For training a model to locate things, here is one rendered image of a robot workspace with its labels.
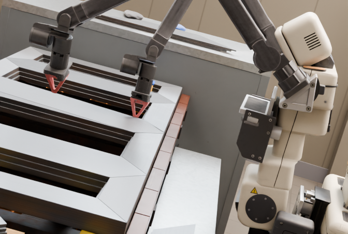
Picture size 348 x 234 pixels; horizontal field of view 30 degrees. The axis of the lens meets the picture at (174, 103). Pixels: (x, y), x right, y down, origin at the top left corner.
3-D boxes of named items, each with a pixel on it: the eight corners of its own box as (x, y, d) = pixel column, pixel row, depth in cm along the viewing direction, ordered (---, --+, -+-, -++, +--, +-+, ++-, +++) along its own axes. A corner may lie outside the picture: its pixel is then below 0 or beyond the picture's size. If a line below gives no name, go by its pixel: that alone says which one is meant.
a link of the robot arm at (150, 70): (158, 64, 232) (157, 63, 238) (139, 59, 232) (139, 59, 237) (153, 83, 233) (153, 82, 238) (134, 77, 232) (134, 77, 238)
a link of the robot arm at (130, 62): (159, 46, 231) (158, 48, 239) (128, 38, 230) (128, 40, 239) (150, 79, 230) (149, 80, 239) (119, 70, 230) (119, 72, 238)
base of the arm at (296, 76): (310, 82, 191) (310, 76, 202) (293, 60, 191) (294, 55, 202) (286, 100, 193) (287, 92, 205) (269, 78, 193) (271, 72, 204)
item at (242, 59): (1, 5, 305) (3, -3, 304) (39, -3, 363) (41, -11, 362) (270, 77, 300) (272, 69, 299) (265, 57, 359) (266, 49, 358)
